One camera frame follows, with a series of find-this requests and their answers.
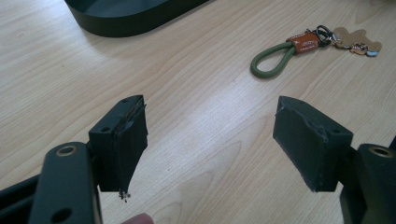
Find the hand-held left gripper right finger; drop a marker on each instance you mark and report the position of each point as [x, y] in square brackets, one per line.
[305, 146]

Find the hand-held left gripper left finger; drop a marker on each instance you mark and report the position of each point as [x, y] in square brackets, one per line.
[124, 146]

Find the black oval tray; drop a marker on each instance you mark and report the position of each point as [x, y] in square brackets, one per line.
[130, 18]

